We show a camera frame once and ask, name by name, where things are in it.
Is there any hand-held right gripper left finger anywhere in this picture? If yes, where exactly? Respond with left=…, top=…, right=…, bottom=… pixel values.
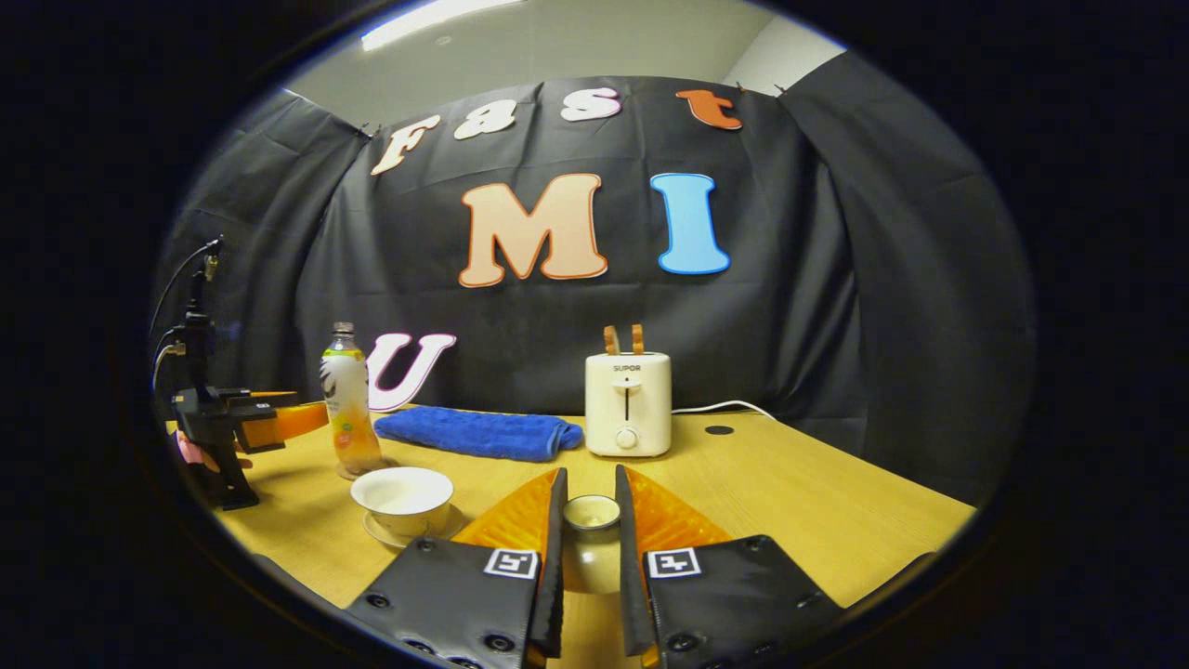
left=346, top=467, right=569, bottom=669

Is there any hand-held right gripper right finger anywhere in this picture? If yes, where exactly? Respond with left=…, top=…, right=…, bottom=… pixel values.
left=613, top=465, right=846, bottom=669

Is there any clear white-labelled water bottle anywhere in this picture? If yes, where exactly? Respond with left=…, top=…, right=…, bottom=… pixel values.
left=320, top=321, right=385, bottom=477

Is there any cream ceramic teacup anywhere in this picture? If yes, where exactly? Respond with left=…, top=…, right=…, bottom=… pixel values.
left=350, top=466, right=456, bottom=537

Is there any cream ceramic saucer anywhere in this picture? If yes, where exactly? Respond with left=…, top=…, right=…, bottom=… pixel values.
left=362, top=506, right=465, bottom=549

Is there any blue towel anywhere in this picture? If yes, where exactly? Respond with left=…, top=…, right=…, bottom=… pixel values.
left=373, top=405, right=585, bottom=464

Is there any cream toaster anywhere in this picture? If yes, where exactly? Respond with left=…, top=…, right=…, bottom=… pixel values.
left=584, top=351, right=673, bottom=458

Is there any black backdrop cloth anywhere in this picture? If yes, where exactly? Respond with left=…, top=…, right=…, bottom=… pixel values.
left=153, top=51, right=1037, bottom=507

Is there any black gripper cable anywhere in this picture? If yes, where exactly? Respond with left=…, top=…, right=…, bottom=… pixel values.
left=149, top=240, right=224, bottom=391

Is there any white toaster cable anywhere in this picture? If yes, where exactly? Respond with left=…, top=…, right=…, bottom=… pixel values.
left=671, top=400, right=777, bottom=421

